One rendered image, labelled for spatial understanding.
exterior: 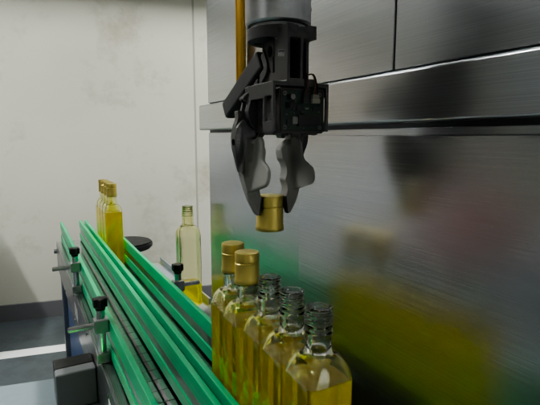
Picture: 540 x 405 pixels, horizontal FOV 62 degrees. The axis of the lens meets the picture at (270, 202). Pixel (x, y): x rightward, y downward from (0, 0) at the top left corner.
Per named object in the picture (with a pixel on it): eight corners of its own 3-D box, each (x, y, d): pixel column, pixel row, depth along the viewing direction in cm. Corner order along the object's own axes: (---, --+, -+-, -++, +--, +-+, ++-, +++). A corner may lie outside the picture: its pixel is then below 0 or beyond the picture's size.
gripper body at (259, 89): (270, 137, 47) (270, 17, 46) (236, 138, 55) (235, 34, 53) (329, 137, 51) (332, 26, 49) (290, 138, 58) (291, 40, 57)
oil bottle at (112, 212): (124, 264, 157) (120, 183, 153) (108, 266, 155) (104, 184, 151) (121, 260, 162) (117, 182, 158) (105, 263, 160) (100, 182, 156)
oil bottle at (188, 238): (202, 304, 120) (200, 206, 116) (182, 307, 118) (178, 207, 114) (197, 297, 125) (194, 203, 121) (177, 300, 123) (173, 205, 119)
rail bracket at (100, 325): (112, 365, 89) (108, 299, 87) (71, 374, 85) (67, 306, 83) (108, 356, 92) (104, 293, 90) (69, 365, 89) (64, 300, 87)
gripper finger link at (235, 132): (231, 171, 52) (241, 95, 52) (226, 170, 54) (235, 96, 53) (267, 176, 55) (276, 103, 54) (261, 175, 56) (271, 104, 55)
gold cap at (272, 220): (288, 231, 56) (289, 195, 56) (263, 233, 55) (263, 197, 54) (275, 226, 59) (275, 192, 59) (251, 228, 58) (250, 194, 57)
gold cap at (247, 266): (244, 288, 61) (244, 255, 60) (229, 281, 63) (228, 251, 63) (264, 282, 63) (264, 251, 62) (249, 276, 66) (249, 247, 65)
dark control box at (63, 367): (98, 403, 97) (96, 366, 96) (57, 415, 94) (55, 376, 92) (92, 386, 104) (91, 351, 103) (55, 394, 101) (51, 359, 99)
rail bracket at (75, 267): (83, 294, 129) (79, 248, 127) (54, 299, 125) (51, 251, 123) (81, 290, 132) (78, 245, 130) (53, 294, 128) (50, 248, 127)
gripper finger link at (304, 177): (306, 218, 53) (296, 139, 51) (280, 211, 58) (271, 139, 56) (328, 212, 54) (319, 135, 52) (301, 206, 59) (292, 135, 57)
